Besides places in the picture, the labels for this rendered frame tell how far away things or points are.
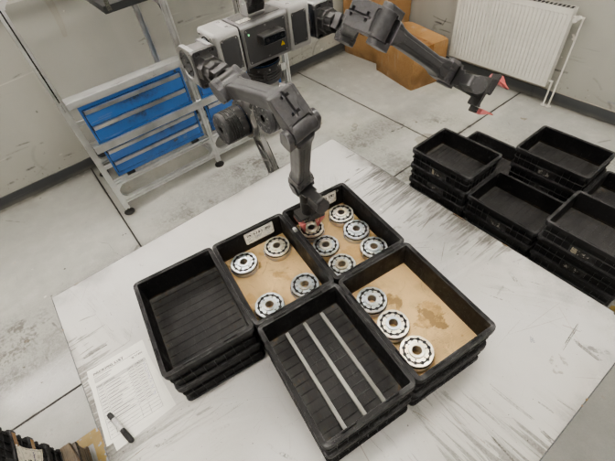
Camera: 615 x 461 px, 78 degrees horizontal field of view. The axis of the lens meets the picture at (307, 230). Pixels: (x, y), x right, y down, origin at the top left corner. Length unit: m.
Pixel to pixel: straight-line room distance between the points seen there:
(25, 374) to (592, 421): 2.95
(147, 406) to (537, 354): 1.31
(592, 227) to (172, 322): 1.96
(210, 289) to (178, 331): 0.19
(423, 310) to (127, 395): 1.05
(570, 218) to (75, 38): 3.53
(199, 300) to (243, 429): 0.46
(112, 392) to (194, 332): 0.36
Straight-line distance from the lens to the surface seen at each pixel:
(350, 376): 1.23
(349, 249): 1.47
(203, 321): 1.40
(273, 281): 1.42
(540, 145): 2.72
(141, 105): 2.99
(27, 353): 2.89
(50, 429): 2.56
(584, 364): 1.57
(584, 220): 2.31
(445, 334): 1.31
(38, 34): 3.64
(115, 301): 1.79
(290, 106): 0.96
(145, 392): 1.52
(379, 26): 1.15
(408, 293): 1.37
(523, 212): 2.40
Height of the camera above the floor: 1.98
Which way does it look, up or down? 48 degrees down
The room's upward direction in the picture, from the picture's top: 9 degrees counter-clockwise
